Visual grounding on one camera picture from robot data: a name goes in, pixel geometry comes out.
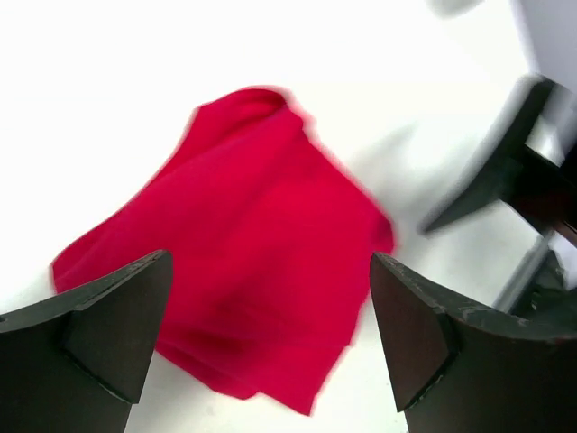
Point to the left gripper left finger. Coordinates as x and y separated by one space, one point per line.
77 362

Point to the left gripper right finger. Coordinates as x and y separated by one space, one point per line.
456 365

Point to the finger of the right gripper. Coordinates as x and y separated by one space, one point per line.
541 189

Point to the red t shirt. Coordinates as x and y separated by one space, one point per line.
271 243

